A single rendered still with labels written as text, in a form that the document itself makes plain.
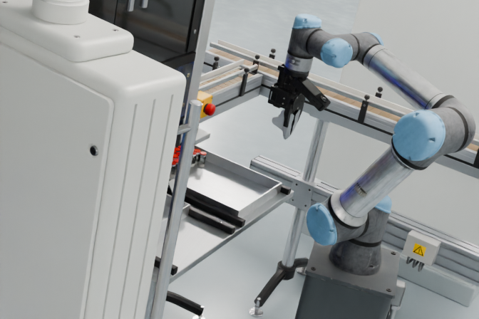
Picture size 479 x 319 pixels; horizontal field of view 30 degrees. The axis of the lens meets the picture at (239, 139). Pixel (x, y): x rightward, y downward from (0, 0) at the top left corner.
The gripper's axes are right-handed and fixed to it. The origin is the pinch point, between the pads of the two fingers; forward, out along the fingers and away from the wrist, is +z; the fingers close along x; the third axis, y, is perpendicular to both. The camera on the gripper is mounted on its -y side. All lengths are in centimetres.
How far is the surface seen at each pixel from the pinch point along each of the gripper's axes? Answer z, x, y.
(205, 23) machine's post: -20.3, -8.1, 38.8
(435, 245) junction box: 55, -81, -32
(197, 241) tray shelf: 21.6, 37.1, 2.4
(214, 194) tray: 21.3, 11.3, 13.8
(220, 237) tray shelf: 21.6, 30.6, -0.7
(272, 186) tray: 20.1, -5.7, 3.9
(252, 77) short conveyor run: 16, -74, 53
